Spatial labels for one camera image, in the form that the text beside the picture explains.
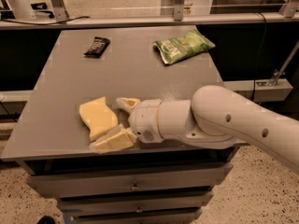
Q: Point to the metal guard rail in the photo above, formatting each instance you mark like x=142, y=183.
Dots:
x=94, y=23

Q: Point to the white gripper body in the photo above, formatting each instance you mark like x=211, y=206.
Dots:
x=144, y=118

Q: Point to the yellow wavy sponge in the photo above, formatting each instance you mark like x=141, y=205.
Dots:
x=98, y=117

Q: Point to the bottom grey drawer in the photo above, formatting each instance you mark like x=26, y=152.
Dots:
x=150, y=217

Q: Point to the top grey drawer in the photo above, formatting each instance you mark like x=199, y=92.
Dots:
x=133, y=180

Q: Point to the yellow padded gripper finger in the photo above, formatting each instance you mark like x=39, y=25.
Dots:
x=116, y=139
x=127, y=104

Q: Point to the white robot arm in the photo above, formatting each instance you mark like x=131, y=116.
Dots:
x=214, y=118

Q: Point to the dark chocolate bar wrapper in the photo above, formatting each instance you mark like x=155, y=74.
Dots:
x=98, y=47

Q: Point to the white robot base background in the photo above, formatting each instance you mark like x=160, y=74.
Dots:
x=18, y=9

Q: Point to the middle grey drawer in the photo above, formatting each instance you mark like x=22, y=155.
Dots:
x=137, y=202

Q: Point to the grey drawer cabinet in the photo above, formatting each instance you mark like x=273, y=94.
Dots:
x=50, y=137

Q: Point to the green chip bag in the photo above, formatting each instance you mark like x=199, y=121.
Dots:
x=174, y=50

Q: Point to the grey drawer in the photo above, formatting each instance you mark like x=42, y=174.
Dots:
x=137, y=202
x=133, y=180
x=150, y=217

